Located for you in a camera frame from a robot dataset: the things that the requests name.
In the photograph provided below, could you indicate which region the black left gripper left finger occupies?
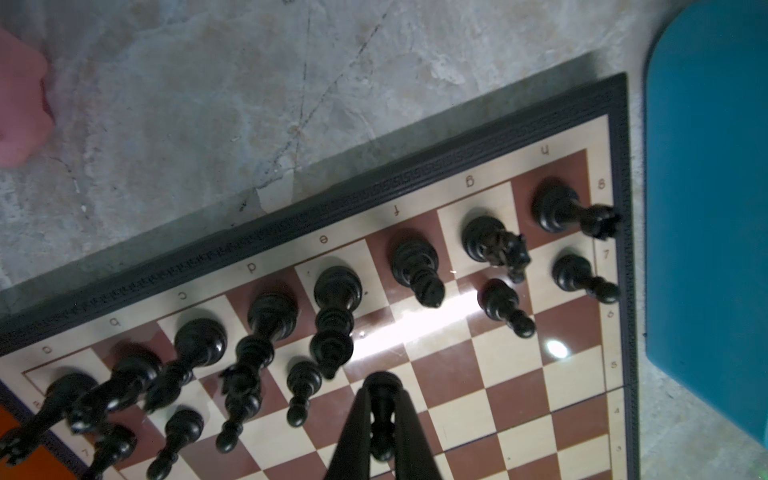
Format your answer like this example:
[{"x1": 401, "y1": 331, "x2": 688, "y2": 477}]
[{"x1": 325, "y1": 385, "x2": 372, "y2": 480}]

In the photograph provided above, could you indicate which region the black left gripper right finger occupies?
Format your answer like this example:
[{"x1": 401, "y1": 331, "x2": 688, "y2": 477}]
[{"x1": 394, "y1": 388, "x2": 442, "y2": 480}]

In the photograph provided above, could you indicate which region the folding chess board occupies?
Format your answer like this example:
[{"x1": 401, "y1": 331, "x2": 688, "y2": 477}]
[{"x1": 1, "y1": 74, "x2": 640, "y2": 479}]

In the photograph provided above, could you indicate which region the orange plastic tray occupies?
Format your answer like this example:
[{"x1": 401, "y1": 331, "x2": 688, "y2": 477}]
[{"x1": 0, "y1": 404, "x2": 79, "y2": 480}]

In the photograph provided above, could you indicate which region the pink pig toy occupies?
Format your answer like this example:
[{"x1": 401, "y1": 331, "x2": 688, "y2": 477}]
[{"x1": 1, "y1": 29, "x2": 54, "y2": 168}]

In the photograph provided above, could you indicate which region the blue plastic tray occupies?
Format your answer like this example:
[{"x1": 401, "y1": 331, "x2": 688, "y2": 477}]
[{"x1": 645, "y1": 1, "x2": 767, "y2": 444}]

